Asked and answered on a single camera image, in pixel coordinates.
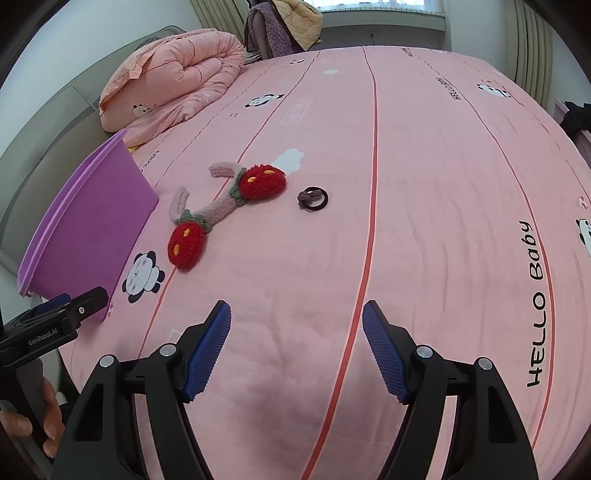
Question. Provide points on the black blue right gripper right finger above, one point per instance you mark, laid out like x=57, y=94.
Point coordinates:
x=489, y=440

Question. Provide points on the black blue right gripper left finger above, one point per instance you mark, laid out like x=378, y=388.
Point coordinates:
x=102, y=441

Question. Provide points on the purple plastic basin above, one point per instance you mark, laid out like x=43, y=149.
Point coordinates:
x=85, y=238

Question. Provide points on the pink strawberry plush headband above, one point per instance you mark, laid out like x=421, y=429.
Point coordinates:
x=253, y=184

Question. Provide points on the grey padded headboard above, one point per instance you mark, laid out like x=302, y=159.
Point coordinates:
x=52, y=145

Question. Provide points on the pink panda bed sheet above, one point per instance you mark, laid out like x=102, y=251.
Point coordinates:
x=423, y=180

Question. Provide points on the pink folded quilt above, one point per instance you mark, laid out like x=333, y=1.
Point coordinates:
x=169, y=81

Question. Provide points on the chair with draped clothes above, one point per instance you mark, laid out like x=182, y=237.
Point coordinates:
x=280, y=28

